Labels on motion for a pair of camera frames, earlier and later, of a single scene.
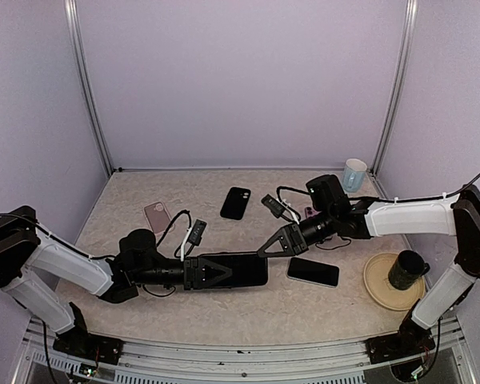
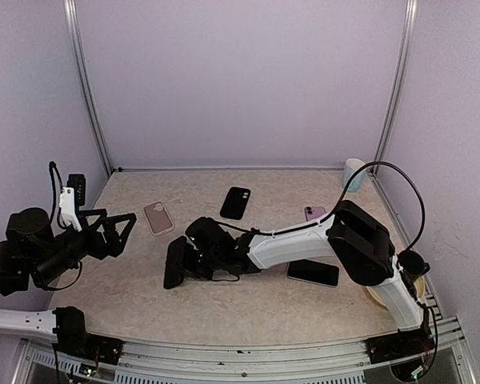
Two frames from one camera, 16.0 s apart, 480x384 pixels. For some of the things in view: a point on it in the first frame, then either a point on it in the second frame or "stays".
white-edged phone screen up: x=313 y=271 stays
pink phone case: x=157 y=217 stays
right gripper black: x=290 y=234 to x=207 y=276
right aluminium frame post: x=409 y=23 stays
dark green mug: x=406 y=270 stays
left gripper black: x=198 y=282 to x=99 y=249
